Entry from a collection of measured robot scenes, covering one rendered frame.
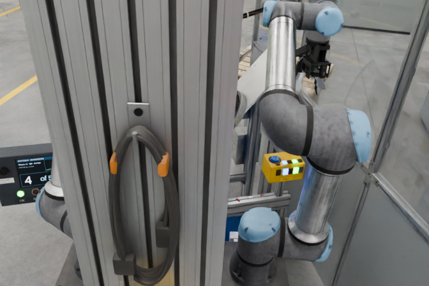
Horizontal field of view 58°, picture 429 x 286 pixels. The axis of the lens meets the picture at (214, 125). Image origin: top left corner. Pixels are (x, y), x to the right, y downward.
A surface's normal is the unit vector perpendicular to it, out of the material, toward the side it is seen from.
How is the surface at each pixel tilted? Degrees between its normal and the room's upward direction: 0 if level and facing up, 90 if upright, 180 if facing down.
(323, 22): 90
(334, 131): 54
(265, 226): 8
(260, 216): 8
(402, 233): 90
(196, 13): 90
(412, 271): 90
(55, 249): 0
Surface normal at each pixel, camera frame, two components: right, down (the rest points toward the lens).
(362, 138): -0.04, 0.04
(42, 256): 0.04, -0.84
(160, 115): -0.02, 0.54
